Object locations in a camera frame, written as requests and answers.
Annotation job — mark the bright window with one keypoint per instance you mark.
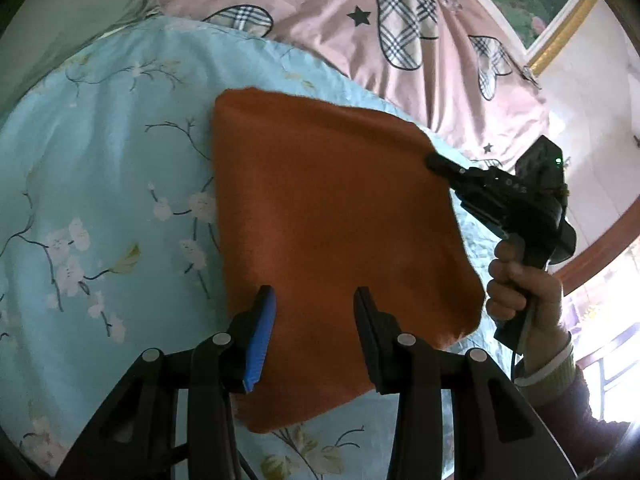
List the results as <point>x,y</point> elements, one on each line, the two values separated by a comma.
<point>610,340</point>

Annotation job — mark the person's right forearm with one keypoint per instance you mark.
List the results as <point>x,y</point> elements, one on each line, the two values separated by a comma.
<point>565,395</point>

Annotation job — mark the green pillow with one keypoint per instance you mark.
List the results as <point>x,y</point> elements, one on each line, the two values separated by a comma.
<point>60,25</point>

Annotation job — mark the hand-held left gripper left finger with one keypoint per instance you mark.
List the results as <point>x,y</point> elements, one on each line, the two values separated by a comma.
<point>260,340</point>

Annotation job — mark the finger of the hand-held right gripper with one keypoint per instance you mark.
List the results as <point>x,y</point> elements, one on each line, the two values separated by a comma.
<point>475,205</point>
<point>442,163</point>

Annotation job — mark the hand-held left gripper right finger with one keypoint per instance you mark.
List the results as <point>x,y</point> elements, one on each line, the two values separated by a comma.
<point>367,332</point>

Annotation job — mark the rust orange knit sweater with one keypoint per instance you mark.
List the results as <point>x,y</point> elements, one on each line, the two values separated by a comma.
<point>330,220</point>

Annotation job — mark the light blue floral blanket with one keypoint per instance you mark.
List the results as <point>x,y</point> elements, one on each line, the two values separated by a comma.
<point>110,160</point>

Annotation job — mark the person's right hand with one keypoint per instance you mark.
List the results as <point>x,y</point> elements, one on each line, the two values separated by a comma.
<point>547,305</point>

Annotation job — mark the pink duvet with plaid hearts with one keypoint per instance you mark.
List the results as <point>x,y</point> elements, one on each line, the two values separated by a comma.
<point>320,10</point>

